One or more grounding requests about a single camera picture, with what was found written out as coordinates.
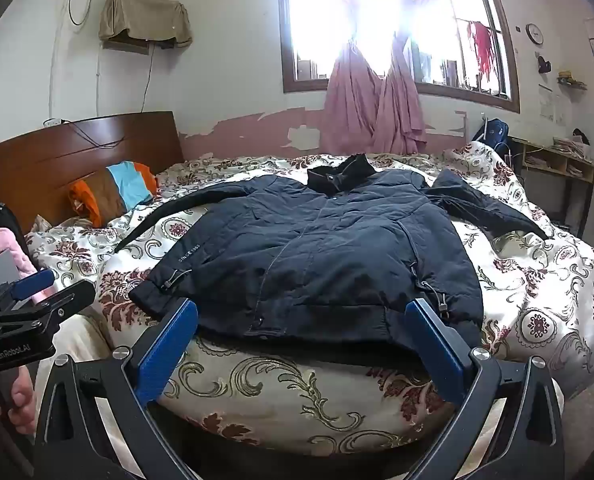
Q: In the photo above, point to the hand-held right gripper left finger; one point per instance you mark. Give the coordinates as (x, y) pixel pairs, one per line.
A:
(167, 355)

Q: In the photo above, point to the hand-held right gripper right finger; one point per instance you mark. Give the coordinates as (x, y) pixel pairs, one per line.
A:
(437, 355)

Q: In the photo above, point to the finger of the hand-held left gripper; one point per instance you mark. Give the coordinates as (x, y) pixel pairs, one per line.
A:
(32, 282)
(69, 297)

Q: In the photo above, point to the dark navy jacket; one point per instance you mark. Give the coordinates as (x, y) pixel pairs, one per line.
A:
(317, 260)

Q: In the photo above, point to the person's left forearm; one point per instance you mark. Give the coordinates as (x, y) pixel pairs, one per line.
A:
(7, 242)

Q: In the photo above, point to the person's left hand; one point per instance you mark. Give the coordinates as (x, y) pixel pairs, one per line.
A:
(21, 400)

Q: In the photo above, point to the floral bedspread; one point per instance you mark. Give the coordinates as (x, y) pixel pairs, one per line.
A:
(277, 385)

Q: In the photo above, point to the orange brown blue pillow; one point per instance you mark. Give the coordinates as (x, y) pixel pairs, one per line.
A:
(109, 190)

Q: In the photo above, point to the wooden headboard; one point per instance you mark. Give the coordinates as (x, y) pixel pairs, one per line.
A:
(52, 160)

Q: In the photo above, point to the white power strip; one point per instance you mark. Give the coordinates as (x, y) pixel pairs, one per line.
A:
(54, 122)

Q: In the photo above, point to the blue backpack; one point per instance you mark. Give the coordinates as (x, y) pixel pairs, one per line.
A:
(493, 135)

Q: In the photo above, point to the wooden shelf desk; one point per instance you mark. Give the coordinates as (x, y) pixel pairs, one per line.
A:
(552, 158)

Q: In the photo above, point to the pink curtain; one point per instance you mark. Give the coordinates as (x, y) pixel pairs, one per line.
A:
(402, 110)
(349, 100)

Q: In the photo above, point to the red hanging garment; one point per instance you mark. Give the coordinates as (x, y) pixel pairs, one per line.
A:
(481, 47)

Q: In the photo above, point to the white wall paper sheet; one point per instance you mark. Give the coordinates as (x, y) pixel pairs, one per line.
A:
(552, 105)

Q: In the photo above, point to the small wall shelf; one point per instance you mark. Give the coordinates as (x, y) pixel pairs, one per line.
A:
(572, 81)

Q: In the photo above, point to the black wall-hung object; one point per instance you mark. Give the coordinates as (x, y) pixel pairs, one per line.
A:
(544, 65)

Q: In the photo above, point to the round wall clock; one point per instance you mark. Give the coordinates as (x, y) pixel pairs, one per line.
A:
(535, 33)

